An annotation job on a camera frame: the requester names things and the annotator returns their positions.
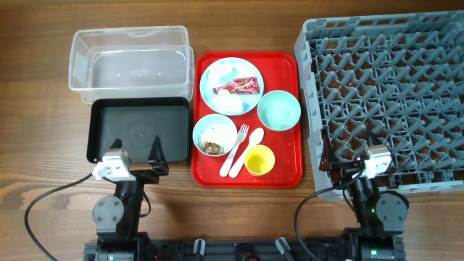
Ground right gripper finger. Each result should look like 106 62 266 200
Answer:
365 128 386 147
320 129 336 165

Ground rice and food scraps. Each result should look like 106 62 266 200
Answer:
198 123 236 156

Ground light blue bowl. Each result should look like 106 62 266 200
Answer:
192 114 238 157

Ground yellow plastic cup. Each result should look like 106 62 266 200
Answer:
244 144 276 177

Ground mint green bowl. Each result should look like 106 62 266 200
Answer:
257 90 301 132

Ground white tissue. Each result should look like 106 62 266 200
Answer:
212 89 243 114
208 62 236 87

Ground light blue plate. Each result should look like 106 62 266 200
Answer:
199 57 264 116

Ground red snack wrapper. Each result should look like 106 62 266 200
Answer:
212 76 260 94

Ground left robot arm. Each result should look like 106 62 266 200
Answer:
83 136 169 261

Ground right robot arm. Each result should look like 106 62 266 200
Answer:
319 129 409 260

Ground grey dishwasher rack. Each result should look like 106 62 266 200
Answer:
294 11 463 201

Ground black plastic tray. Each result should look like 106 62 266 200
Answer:
86 96 191 163

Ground white plastic fork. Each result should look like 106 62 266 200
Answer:
220 124 249 177

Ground white plastic spoon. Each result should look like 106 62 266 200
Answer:
228 128 264 178

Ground clear plastic bin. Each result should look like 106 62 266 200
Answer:
68 25 194 104

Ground red serving tray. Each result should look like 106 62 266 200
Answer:
191 51 303 188

